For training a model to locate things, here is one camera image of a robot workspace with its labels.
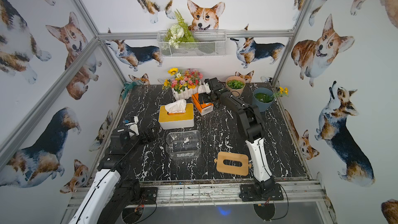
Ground blue pot with yellow flowers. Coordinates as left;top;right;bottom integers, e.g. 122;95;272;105
252;87;289;113

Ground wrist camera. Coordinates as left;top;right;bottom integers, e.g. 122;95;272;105
198;83;211;94
124;116;140;137

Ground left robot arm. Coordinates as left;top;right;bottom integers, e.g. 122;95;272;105
70;125;158;224

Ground white wire wall basket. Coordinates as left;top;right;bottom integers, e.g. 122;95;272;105
157;31;227;58

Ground orange tissue paper pack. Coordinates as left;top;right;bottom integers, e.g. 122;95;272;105
165;99;187;115

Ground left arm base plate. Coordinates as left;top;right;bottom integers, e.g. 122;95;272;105
113;186;159;206

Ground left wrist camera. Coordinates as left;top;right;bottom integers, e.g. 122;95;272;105
124;116;140;137

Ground yellow tissue box lid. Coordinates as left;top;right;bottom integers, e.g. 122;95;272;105
158;103;194;123

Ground white flower green fern bouquet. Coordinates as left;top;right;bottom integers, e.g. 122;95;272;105
164;9;197;49

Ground teal cloth in corner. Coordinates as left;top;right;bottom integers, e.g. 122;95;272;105
120;81;142;100

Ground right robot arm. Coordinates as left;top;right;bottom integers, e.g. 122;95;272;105
198;78;275;197

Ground white fence flower planter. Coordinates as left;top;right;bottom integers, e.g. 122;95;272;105
162;67;203;101

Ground wooden tissue box lid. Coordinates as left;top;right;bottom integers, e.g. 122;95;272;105
214;151;252;176

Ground peach pot with succulent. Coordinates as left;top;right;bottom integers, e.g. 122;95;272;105
226;76;246;97

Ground clear plastic tissue box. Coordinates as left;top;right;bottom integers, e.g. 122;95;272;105
166;130;202;160

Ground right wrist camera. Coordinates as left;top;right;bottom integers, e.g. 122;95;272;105
198;83;211;94

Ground white tissue box base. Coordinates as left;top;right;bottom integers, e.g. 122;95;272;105
159;119;194;130

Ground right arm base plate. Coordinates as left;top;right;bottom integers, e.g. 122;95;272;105
239;183;284;202

